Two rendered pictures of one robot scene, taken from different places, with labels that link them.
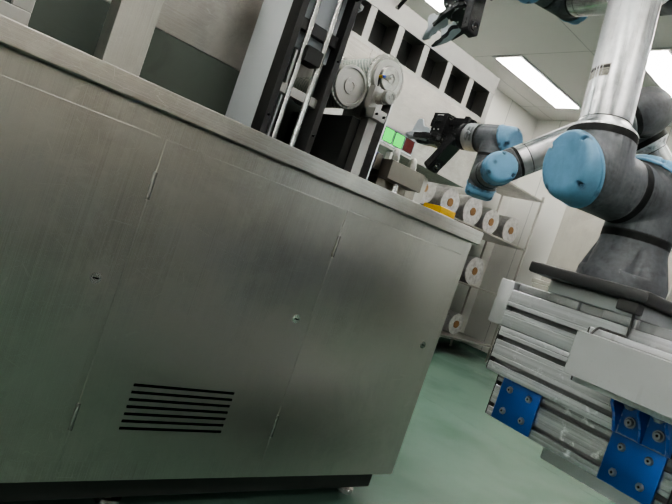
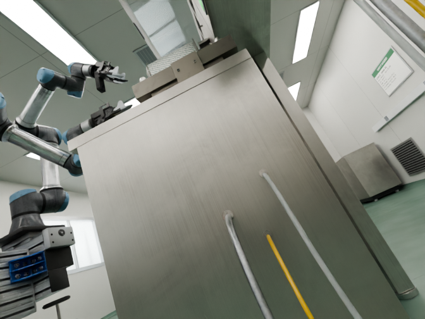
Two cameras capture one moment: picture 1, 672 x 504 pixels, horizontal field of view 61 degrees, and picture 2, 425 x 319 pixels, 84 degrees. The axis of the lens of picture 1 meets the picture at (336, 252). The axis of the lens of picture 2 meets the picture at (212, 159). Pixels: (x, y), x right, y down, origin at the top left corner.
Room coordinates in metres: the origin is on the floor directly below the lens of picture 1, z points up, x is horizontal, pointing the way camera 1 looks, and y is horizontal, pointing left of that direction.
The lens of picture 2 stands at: (2.50, -0.58, 0.40)
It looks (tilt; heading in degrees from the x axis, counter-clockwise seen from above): 19 degrees up; 135
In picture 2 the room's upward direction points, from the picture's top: 24 degrees counter-clockwise
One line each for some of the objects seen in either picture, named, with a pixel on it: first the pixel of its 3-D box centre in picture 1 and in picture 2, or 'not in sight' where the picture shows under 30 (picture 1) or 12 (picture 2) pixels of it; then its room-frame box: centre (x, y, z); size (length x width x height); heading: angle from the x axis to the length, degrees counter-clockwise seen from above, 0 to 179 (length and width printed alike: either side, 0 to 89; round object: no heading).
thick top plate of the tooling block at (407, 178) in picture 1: (367, 169); (189, 79); (1.99, -0.01, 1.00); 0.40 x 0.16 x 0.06; 40
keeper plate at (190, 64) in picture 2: not in sight; (188, 69); (2.06, -0.07, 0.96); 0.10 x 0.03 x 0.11; 40
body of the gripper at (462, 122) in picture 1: (451, 132); (105, 118); (1.58, -0.20, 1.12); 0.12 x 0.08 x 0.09; 40
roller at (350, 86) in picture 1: (326, 86); not in sight; (1.77, 0.20, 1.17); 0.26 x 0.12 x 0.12; 40
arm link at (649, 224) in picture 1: (646, 199); (25, 203); (1.02, -0.49, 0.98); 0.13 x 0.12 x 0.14; 110
